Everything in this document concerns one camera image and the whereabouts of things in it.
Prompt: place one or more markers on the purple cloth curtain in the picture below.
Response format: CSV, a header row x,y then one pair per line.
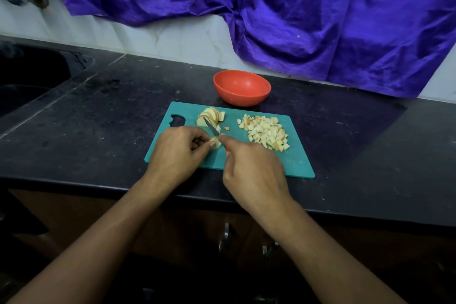
x,y
342,15

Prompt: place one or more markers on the person's right forearm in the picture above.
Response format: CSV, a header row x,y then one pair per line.
x,y
335,264

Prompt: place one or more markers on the person's right hand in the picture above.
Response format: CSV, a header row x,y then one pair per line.
x,y
255,177

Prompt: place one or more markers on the pile of diced apple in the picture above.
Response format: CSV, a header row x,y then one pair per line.
x,y
265,132

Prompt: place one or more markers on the person's left hand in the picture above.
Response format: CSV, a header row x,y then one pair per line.
x,y
177,159

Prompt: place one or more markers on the person's left forearm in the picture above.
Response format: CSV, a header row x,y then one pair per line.
x,y
85,257

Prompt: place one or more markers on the orange bowl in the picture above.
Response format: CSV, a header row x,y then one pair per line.
x,y
242,87

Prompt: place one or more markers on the teal plastic cutting board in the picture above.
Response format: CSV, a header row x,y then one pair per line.
x,y
299,161

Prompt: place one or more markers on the dark kitchen sink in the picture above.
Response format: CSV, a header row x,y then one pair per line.
x,y
32,79

